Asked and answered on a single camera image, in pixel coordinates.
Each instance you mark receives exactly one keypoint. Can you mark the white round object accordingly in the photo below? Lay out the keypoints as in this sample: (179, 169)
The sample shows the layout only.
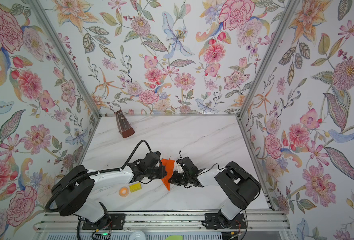
(138, 235)

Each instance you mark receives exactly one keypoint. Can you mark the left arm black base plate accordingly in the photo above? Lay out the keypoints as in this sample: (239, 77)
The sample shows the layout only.
(111, 222)

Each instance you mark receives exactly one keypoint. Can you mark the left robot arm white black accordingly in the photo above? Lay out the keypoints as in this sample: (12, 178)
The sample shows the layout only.
(71, 195)

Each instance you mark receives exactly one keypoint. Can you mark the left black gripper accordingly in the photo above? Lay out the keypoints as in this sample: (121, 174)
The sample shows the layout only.
(162, 169)

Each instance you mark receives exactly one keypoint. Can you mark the yellow rectangular block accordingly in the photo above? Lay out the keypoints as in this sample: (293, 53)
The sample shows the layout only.
(135, 187)

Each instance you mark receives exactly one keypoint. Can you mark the orange tape roll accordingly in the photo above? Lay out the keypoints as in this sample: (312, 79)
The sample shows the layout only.
(124, 192)

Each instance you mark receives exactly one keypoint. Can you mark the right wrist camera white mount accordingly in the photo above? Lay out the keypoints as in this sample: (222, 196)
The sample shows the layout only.
(179, 168)

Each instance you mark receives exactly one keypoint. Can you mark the green object at edge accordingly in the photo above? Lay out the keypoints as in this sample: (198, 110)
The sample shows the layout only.
(174, 237)

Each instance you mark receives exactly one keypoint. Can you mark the aluminium front rail frame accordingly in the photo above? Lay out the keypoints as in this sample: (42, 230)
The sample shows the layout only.
(188, 221)

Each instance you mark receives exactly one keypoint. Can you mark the brown wooden metronome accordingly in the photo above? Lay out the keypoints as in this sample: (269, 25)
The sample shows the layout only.
(125, 128)

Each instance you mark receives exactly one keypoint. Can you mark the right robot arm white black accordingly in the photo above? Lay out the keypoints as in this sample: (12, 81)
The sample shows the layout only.
(240, 187)

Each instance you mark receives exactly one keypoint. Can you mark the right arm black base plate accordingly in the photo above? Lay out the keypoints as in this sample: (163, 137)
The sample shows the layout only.
(216, 221)

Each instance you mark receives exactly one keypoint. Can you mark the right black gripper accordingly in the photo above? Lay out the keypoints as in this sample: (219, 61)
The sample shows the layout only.
(175, 181)

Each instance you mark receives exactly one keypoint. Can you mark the orange square paper sheet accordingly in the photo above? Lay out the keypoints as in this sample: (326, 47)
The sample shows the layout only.
(169, 164)

